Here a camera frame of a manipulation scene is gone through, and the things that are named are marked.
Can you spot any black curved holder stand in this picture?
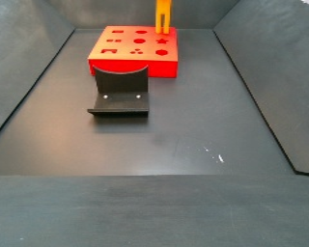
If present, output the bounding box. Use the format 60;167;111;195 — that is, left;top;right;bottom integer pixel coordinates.
88;67;149;116

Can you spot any red shape-sorter block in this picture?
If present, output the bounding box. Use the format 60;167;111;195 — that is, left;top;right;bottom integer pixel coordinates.
88;26;177;78

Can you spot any yellow square-circle peg object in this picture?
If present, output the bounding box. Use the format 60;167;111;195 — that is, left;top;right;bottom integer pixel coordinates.
156;0;172;34

